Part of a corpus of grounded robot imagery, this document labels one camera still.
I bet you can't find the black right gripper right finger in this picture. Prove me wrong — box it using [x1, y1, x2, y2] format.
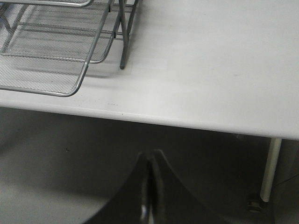
[151, 150, 227, 224]

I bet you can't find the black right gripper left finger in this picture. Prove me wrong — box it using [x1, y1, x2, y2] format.
[85, 153, 150, 224]

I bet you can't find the table leg caster foot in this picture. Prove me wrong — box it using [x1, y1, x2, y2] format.
[246, 193, 268, 212]

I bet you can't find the white table leg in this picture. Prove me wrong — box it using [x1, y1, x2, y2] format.
[260, 138, 282, 203]

